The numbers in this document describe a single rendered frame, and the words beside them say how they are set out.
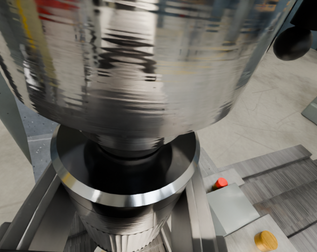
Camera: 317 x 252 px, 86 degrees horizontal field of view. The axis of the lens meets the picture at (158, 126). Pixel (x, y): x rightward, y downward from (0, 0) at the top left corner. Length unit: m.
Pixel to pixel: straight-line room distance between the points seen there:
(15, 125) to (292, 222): 0.70
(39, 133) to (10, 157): 1.33
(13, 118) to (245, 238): 0.55
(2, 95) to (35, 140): 0.12
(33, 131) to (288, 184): 0.65
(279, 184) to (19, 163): 1.66
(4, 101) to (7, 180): 1.20
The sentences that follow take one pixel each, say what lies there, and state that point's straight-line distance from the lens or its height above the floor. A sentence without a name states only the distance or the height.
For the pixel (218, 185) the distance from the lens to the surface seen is 0.30.
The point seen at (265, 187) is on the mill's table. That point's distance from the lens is 0.53.
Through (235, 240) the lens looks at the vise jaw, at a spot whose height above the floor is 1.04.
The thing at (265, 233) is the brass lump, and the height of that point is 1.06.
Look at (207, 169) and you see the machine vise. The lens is 0.39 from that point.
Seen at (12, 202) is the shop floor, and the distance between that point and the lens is 1.58.
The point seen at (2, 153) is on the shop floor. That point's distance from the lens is 1.87.
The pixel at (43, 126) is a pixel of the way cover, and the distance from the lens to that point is 0.49.
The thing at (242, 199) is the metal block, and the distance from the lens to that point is 0.29.
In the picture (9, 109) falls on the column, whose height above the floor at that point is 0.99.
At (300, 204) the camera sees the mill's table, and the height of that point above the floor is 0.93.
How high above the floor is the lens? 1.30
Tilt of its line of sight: 44 degrees down
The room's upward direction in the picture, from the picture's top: 12 degrees clockwise
